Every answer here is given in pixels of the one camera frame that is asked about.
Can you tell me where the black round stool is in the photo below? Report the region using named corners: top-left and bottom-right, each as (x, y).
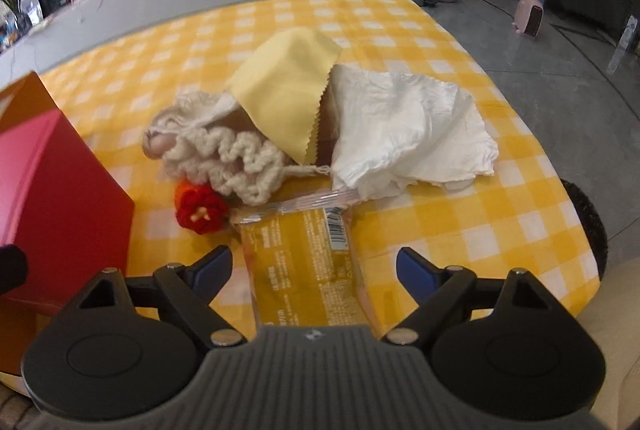
top-left (558, 179), bottom-right (609, 283)

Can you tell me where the white cloth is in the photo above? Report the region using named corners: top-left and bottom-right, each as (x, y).
top-left (320, 64), bottom-right (500, 201)

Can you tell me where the yellow cleaning cloth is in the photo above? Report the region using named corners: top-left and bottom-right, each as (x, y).
top-left (225, 29), bottom-right (343, 165)

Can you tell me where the yellow snack packet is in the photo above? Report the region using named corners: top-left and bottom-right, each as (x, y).
top-left (230, 189), bottom-right (385, 330)

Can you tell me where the yellow checkered tablecloth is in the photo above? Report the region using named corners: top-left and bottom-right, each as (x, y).
top-left (0, 0), bottom-right (602, 391)

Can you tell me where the pink space heater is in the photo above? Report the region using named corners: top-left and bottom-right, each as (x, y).
top-left (512, 0), bottom-right (546, 38)

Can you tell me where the red crochet flower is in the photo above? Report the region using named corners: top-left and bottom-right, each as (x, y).
top-left (174, 180), bottom-right (231, 235)

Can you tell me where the red storage box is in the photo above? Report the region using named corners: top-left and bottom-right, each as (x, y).
top-left (0, 70), bottom-right (136, 373)

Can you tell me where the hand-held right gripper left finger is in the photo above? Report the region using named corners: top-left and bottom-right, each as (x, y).
top-left (78, 245), bottom-right (248, 346)

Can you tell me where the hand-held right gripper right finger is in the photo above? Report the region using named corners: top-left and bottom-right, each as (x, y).
top-left (381, 247), bottom-right (567, 345)

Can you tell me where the cream crochet knit item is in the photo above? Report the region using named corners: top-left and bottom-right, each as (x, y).
top-left (142, 90), bottom-right (332, 209)

